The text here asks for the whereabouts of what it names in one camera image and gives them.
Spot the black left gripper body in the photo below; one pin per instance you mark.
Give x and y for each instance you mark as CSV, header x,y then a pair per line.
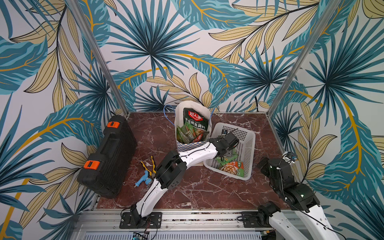
x,y
230,148

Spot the blue checkered paper bag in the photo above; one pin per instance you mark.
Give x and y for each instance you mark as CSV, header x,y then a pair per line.
x,y
180,122

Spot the green red condiment packet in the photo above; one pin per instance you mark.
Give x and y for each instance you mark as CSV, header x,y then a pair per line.
x,y
188,134

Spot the dark green condiment packet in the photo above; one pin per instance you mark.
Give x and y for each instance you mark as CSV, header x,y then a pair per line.
x,y
195,118

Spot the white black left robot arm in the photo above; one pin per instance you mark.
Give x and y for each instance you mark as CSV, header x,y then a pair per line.
x,y
172,169

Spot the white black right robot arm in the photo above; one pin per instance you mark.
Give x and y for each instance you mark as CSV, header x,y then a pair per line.
x,y
300,198

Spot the green white condiment packet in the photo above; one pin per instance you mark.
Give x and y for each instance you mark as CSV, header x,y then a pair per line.
x,y
227,158

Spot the green soup condiment packet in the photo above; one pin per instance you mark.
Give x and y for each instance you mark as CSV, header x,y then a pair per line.
x,y
234,168

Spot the white plastic basket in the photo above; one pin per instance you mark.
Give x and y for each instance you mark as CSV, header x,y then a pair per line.
x,y
245,149

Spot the blue plastic tool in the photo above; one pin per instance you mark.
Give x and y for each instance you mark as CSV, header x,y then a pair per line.
x,y
146,178

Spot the black tool case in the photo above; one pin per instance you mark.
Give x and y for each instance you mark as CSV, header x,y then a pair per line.
x,y
105,170

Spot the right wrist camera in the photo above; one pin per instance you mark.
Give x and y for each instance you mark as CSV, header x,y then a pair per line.
x,y
290,157

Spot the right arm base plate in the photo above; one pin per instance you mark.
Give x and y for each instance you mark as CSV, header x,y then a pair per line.
x,y
255,219

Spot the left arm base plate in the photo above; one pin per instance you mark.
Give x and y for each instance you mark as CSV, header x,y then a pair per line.
x,y
152,221

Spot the right aluminium corner post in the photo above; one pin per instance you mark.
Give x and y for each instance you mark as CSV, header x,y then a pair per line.
x,y
318,29

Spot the aluminium corner post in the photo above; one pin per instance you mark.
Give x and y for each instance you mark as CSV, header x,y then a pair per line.
x,y
90,38
318,29

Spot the left aluminium corner post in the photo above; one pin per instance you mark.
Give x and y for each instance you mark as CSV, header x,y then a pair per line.
x,y
90,38

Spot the aluminium front rail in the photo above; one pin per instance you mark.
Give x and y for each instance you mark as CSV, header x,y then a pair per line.
x,y
174,225

